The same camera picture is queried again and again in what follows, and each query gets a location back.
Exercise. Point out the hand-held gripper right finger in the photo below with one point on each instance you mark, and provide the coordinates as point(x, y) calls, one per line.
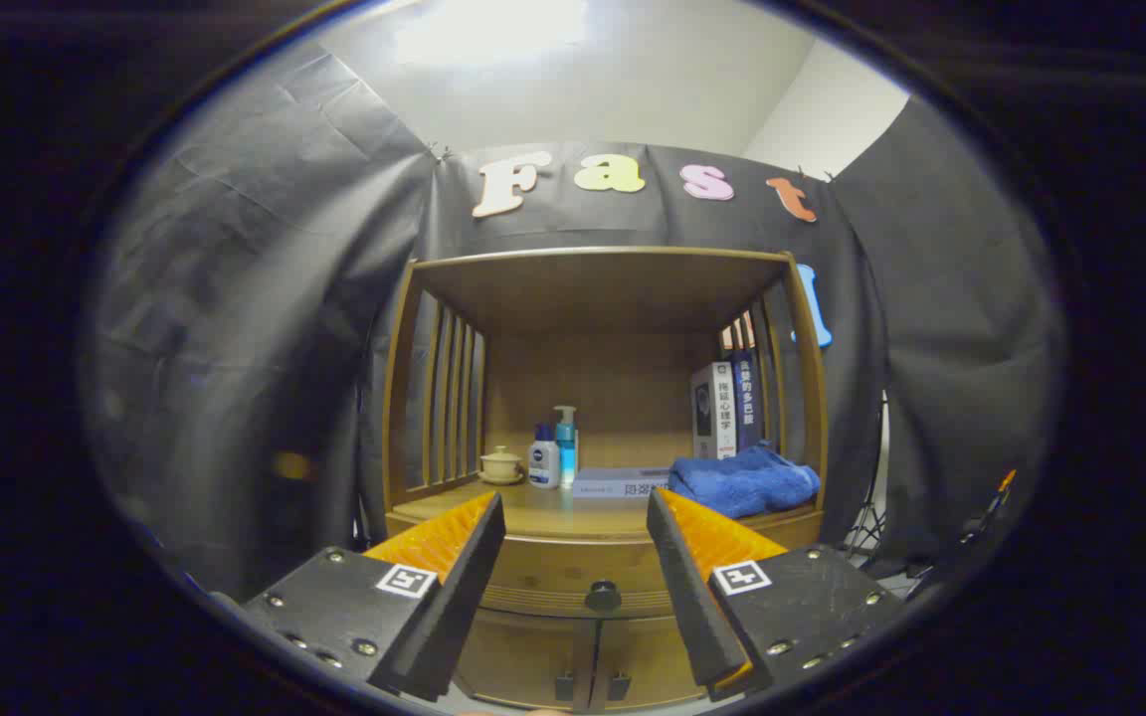
point(692, 607)

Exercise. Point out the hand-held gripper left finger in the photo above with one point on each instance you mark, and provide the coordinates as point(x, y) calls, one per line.
point(464, 607)

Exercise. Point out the black drawer knob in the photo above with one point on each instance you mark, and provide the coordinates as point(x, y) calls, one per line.
point(603, 595)

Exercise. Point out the wooden drawer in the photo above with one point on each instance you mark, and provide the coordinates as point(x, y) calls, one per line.
point(553, 567)

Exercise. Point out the wooden cabinet door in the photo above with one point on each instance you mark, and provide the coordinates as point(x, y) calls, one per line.
point(523, 656)
point(648, 656)

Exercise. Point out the wooden countertop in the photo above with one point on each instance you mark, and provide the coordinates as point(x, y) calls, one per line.
point(553, 512)

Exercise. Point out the wooden cabinet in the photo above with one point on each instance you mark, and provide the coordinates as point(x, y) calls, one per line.
point(593, 288)

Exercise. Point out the blue folded towel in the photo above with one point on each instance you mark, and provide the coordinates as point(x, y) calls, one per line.
point(742, 482)

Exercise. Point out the white flat book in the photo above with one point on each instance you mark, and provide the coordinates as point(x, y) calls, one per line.
point(618, 483)

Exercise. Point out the cream lidded teacup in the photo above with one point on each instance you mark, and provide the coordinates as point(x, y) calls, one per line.
point(501, 465)

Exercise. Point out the white bottle with blue cap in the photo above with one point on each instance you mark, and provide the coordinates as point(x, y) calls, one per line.
point(543, 462)

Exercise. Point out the blue pump bottle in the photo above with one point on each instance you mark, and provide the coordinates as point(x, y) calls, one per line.
point(566, 443)

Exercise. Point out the grey upright book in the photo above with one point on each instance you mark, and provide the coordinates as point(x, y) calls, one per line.
point(712, 413)

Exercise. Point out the metal tripod stand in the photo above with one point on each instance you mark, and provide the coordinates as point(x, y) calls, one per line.
point(866, 517)

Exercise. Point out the dark blue upright book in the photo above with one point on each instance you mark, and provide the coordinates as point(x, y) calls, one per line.
point(747, 398)

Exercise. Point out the black and orange device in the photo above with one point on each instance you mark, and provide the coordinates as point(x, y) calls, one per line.
point(996, 497)

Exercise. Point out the black backdrop cloth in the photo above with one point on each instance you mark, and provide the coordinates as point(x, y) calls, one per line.
point(235, 298)

